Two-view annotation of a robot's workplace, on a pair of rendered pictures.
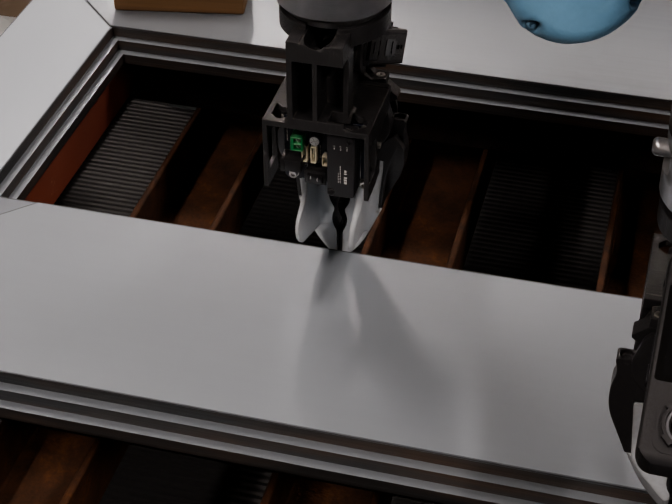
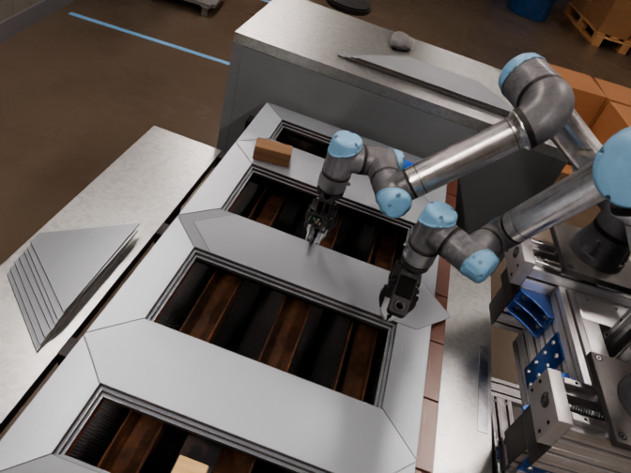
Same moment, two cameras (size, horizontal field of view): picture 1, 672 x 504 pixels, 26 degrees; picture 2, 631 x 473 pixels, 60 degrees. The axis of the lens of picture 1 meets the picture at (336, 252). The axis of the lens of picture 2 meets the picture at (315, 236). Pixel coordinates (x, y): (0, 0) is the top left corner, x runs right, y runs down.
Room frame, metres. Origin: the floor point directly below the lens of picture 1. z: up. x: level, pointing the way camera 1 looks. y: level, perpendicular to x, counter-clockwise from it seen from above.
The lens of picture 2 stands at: (-0.32, 0.24, 1.84)
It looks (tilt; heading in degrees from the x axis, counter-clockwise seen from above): 40 degrees down; 348
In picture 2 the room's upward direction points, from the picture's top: 19 degrees clockwise
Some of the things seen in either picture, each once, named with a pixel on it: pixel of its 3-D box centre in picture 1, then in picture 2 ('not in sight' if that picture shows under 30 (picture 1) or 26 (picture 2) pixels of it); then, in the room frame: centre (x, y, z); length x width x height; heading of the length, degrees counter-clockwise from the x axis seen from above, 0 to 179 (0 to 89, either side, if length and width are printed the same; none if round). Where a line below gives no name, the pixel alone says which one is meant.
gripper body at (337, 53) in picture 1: (332, 89); (324, 206); (0.81, 0.00, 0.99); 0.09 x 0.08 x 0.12; 165
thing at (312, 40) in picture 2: not in sight; (409, 68); (1.79, -0.36, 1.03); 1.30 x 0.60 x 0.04; 75
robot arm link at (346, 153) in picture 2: not in sight; (343, 156); (0.82, 0.00, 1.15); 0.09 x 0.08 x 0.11; 97
